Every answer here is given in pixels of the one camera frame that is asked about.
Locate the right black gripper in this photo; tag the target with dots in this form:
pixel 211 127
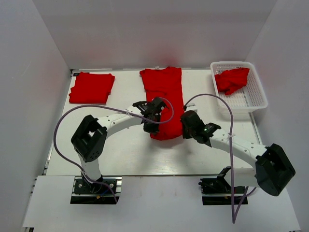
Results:
pixel 186 135

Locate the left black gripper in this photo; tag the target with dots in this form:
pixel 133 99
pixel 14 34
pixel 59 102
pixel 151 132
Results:
pixel 154 129

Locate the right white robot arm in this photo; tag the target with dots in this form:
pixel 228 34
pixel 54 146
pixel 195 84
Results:
pixel 269 167

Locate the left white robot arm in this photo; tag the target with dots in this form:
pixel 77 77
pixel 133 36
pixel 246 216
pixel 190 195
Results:
pixel 90 137

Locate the folded red t shirt stack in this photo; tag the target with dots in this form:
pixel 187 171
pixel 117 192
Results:
pixel 91 88

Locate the red t shirt in basket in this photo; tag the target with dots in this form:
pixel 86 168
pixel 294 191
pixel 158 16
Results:
pixel 230 81

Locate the white plastic basket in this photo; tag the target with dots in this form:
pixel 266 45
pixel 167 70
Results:
pixel 247 99

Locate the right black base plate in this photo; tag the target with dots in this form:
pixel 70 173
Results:
pixel 214 192

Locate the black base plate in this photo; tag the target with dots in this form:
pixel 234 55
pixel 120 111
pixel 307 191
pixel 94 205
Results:
pixel 94 194
pixel 214 192

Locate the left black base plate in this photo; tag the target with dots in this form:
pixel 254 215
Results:
pixel 94 194

